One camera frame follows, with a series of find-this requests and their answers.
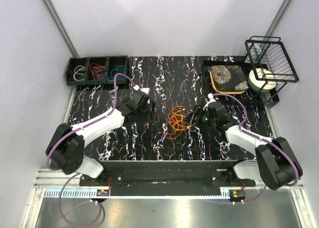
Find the black three-compartment bin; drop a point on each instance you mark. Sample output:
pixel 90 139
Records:
pixel 99 70

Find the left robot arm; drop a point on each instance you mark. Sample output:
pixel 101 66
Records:
pixel 65 151

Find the black wire dish rack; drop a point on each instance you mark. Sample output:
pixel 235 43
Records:
pixel 275 58

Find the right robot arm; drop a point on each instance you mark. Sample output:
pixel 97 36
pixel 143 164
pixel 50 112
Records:
pixel 275 164

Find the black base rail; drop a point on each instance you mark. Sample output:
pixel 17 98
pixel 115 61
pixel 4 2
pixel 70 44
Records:
pixel 215 173

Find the floral square plate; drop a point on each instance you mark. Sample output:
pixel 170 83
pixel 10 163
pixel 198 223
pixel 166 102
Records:
pixel 228 79

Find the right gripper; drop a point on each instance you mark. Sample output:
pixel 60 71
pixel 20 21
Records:
pixel 199 111

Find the glass cup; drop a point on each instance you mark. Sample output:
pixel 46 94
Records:
pixel 254 53

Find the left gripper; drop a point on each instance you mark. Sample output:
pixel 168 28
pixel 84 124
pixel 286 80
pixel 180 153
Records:
pixel 153 114

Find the white green bowl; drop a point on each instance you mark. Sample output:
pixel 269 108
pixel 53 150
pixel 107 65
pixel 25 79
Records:
pixel 264 80

